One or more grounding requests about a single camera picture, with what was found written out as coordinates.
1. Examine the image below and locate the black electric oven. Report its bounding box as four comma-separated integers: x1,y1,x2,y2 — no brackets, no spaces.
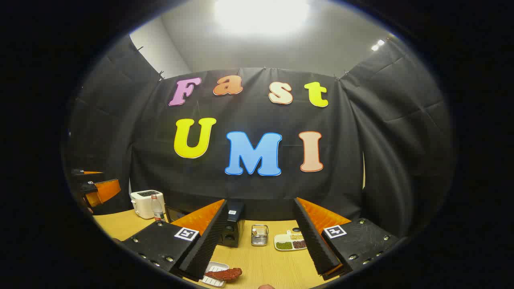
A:
165,201,246,248

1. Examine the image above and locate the white slotted tray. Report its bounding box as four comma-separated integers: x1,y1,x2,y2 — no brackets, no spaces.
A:
200,262,230,288

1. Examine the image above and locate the metal wire basket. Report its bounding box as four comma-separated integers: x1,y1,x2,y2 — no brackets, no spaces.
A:
251,224,269,246

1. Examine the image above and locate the white toaster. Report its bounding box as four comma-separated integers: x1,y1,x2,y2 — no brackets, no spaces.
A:
130,190,166,220

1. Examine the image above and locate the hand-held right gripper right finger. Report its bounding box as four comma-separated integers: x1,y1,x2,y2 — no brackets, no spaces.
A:
292,197,402,281

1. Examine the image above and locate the black backdrop cloth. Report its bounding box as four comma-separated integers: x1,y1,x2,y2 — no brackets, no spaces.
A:
64,36,455,238

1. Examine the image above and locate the red meat piece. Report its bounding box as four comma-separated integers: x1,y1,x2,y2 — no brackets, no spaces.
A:
204,268,243,281

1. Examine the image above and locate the white divided bean plate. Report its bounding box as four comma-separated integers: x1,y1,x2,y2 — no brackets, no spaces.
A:
274,230,308,251

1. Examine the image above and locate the clear plastic bottle red label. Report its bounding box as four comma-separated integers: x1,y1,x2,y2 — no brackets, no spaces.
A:
151,194,166,222

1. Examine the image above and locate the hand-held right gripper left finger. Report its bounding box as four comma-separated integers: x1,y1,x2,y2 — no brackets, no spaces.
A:
120,199,230,281

